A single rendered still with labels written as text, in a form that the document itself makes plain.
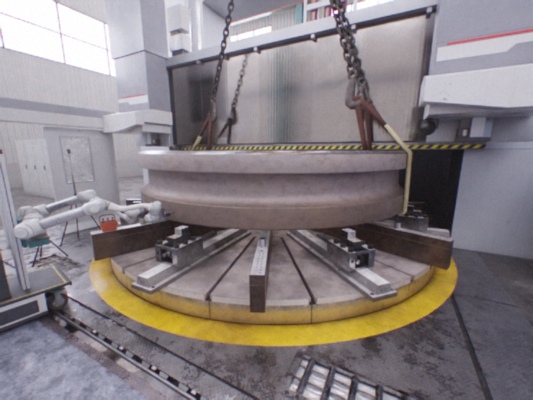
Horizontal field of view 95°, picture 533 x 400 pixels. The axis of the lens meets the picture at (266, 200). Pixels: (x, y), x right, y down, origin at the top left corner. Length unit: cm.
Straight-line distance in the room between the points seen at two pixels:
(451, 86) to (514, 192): 271
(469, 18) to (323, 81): 258
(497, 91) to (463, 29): 95
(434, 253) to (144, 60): 650
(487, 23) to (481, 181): 252
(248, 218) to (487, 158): 422
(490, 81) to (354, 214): 194
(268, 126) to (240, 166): 337
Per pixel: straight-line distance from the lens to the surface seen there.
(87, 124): 698
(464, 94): 358
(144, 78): 667
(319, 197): 307
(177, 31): 837
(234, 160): 284
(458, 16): 423
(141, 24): 691
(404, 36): 573
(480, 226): 576
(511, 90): 366
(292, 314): 279
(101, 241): 403
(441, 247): 380
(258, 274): 228
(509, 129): 465
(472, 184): 559
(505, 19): 425
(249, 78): 656
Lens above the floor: 176
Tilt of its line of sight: 11 degrees down
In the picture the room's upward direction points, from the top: straight up
